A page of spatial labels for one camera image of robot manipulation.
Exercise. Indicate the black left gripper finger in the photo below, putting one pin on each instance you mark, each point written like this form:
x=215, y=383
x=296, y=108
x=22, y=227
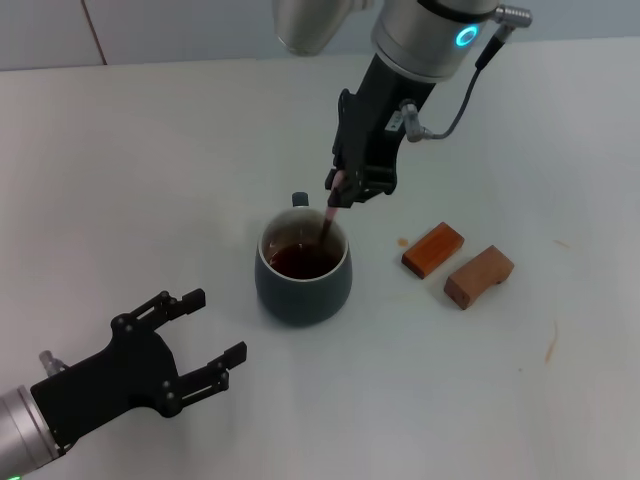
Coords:
x=236, y=354
x=192, y=299

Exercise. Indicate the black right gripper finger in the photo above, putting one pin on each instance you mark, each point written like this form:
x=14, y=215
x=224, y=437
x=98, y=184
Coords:
x=339, y=197
x=377, y=182

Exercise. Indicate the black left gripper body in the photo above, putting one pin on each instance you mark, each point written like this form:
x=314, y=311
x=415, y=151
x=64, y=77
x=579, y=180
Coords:
x=125, y=375

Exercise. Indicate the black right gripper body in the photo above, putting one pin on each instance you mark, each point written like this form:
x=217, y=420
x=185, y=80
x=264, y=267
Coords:
x=372, y=130

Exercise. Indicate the dark grey ceramic cup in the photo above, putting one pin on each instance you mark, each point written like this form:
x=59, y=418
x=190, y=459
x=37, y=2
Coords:
x=300, y=300

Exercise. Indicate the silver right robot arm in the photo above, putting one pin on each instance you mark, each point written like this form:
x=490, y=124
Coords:
x=420, y=40

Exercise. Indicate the left gripper silver connector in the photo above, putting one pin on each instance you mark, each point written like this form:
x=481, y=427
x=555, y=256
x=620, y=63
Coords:
x=49, y=361

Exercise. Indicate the reddish brown wooden block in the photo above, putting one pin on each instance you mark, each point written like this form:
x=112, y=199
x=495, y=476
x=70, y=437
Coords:
x=430, y=250

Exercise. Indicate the light arched wooden block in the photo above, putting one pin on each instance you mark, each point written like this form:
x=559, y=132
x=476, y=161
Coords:
x=475, y=280

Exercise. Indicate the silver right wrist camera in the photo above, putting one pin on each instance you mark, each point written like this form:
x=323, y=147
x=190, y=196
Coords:
x=310, y=25

